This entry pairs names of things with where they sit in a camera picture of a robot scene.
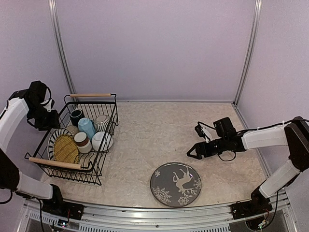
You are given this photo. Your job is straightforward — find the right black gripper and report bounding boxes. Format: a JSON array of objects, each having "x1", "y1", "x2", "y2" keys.
[{"x1": 187, "y1": 136, "x2": 228, "y2": 159}]

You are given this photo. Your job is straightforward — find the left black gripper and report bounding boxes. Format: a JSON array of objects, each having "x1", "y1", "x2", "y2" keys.
[{"x1": 28, "y1": 102, "x2": 60, "y2": 131}]

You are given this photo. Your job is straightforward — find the black white striped plate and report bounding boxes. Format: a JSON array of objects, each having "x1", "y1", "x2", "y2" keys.
[{"x1": 47, "y1": 128, "x2": 72, "y2": 160}]

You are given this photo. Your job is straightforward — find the yellow woven bamboo mat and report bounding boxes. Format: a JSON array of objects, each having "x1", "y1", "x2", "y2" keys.
[{"x1": 54, "y1": 134, "x2": 79, "y2": 164}]

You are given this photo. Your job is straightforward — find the grey deer pattern plate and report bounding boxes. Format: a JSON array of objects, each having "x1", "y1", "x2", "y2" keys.
[{"x1": 150, "y1": 162, "x2": 202, "y2": 208}]

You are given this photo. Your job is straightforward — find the white brown ceramic cup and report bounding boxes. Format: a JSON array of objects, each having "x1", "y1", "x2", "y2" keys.
[{"x1": 73, "y1": 132, "x2": 92, "y2": 154}]

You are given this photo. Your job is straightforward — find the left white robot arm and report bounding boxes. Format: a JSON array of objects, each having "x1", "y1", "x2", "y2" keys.
[{"x1": 0, "y1": 87, "x2": 68, "y2": 215}]

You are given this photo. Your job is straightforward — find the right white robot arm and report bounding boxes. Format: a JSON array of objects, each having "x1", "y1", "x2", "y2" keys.
[{"x1": 187, "y1": 116, "x2": 309, "y2": 215}]

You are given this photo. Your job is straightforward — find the beige ceramic cup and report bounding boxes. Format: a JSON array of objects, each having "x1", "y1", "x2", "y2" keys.
[{"x1": 66, "y1": 125, "x2": 79, "y2": 137}]

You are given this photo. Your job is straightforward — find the dark navy cup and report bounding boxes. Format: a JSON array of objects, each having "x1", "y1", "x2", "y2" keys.
[{"x1": 70, "y1": 109, "x2": 85, "y2": 127}]

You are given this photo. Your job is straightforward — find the light blue faceted cup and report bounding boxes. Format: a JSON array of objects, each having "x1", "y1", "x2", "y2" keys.
[{"x1": 78, "y1": 117, "x2": 96, "y2": 141}]

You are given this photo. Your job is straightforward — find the white ceramic bowl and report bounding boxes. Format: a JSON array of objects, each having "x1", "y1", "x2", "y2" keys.
[{"x1": 92, "y1": 131, "x2": 113, "y2": 152}]

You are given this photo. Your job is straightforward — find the striped ceramic bowl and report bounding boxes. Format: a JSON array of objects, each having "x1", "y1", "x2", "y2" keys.
[{"x1": 93, "y1": 115, "x2": 111, "y2": 132}]

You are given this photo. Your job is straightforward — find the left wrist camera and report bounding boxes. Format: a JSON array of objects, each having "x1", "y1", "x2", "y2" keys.
[{"x1": 26, "y1": 81, "x2": 55, "y2": 112}]

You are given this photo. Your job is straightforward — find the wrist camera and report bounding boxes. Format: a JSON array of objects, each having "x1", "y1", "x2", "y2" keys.
[
  {"x1": 26, "y1": 81, "x2": 55, "y2": 112},
  {"x1": 195, "y1": 117, "x2": 237, "y2": 143}
]

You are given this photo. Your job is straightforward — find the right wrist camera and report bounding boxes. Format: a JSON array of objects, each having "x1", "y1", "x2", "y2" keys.
[{"x1": 195, "y1": 117, "x2": 237, "y2": 143}]

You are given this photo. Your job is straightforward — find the black wire dish rack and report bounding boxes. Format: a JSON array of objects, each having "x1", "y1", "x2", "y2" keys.
[{"x1": 25, "y1": 94, "x2": 118, "y2": 185}]

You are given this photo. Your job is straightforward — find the front aluminium rail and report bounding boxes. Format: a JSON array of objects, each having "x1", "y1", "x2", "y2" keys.
[{"x1": 15, "y1": 193, "x2": 300, "y2": 232}]

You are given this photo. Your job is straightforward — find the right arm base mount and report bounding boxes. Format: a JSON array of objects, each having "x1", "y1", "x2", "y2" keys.
[{"x1": 230, "y1": 201, "x2": 273, "y2": 220}]

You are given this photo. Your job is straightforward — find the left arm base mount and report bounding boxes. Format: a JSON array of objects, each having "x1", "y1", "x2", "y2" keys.
[{"x1": 42, "y1": 202, "x2": 84, "y2": 220}]

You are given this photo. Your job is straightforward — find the left aluminium frame post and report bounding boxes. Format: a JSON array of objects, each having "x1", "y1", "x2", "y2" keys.
[{"x1": 48, "y1": 0, "x2": 76, "y2": 94}]

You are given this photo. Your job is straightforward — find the aluminium frame post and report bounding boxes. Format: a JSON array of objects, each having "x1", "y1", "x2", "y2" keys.
[
  {"x1": 233, "y1": 0, "x2": 262, "y2": 108},
  {"x1": 48, "y1": 0, "x2": 76, "y2": 94}
]

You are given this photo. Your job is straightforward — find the right aluminium frame post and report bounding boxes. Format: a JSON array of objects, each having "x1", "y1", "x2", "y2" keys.
[{"x1": 233, "y1": 0, "x2": 262, "y2": 108}]

